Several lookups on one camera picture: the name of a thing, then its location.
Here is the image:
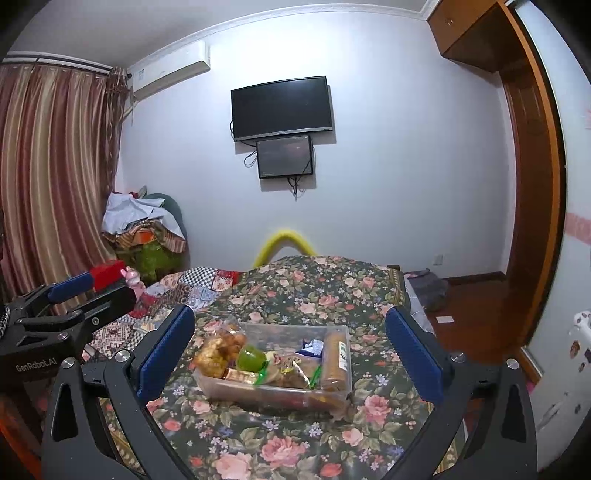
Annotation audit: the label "floral tablecloth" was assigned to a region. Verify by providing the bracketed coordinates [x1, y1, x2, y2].
[99, 254, 472, 480]

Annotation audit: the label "striped brown curtain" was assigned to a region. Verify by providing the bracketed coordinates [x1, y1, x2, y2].
[0, 62, 128, 306]

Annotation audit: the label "yellow foam tube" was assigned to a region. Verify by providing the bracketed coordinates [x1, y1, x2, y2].
[253, 227, 319, 268]

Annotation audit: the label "white door with pink stickers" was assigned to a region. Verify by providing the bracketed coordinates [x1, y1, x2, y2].
[515, 0, 591, 352]

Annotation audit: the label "white air conditioner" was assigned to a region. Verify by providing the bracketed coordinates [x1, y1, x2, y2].
[127, 39, 212, 100]

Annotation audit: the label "round biscuit roll pack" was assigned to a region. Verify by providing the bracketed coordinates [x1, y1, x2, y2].
[320, 330, 352, 394]

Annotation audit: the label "gold wrapped snack bar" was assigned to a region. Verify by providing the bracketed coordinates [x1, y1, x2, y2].
[223, 368, 260, 387]

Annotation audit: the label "bag of orange fried balls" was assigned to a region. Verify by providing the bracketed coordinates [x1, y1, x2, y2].
[194, 323, 248, 380]

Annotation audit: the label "white curtain rail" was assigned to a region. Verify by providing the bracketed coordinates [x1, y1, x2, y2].
[2, 52, 114, 73]

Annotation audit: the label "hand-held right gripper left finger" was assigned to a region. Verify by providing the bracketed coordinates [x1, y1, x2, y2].
[41, 304, 197, 480]

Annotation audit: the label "black monitor cables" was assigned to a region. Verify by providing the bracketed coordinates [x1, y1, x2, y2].
[288, 174, 310, 200]

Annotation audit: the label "red box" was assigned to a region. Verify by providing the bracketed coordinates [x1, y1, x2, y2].
[90, 260, 126, 292]

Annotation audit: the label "blue and white snack packet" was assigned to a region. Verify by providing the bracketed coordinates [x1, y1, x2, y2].
[295, 338, 327, 359]

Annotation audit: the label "small wall monitor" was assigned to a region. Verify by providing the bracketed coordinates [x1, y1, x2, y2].
[256, 134, 315, 180]

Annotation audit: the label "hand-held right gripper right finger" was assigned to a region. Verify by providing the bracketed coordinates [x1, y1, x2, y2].
[385, 305, 539, 480]

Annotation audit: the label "green-trimmed bag of brown snacks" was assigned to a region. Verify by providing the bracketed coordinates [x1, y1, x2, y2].
[262, 351, 325, 389]

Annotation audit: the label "green pea snack packet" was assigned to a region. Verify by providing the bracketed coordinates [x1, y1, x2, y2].
[235, 344, 271, 376]

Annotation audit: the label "wooden upper cabinet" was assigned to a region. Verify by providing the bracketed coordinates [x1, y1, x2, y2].
[427, 0, 514, 73]

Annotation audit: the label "patchwork quilt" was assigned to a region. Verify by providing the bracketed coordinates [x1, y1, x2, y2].
[83, 265, 242, 366]

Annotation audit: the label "wall television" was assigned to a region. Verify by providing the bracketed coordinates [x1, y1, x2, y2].
[230, 76, 335, 143]

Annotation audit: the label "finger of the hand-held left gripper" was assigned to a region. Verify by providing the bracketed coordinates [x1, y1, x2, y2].
[14, 282, 138, 357]
[7, 271, 97, 325]

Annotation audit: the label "pile of clothes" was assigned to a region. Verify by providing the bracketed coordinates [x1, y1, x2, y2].
[102, 185, 189, 283]

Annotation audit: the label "wooden door frame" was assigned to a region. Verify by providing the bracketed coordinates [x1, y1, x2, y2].
[501, 2, 568, 348]

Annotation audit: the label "grey bag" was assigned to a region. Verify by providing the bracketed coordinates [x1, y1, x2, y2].
[406, 269, 449, 311]

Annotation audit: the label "clear plastic container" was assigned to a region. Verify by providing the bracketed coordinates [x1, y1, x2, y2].
[191, 320, 354, 409]

